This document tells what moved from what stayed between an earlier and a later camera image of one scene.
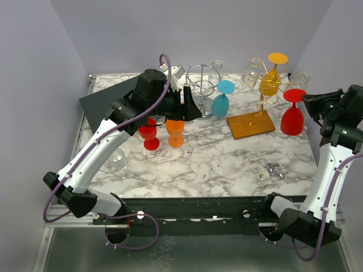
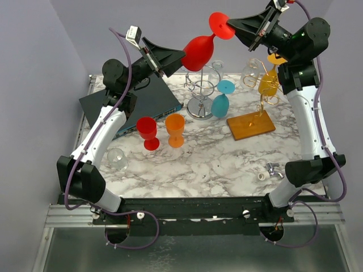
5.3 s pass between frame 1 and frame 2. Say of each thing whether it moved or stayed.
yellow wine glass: stayed
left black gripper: moved
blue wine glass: stayed
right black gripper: moved
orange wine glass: stayed
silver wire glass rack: stayed
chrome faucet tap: stayed
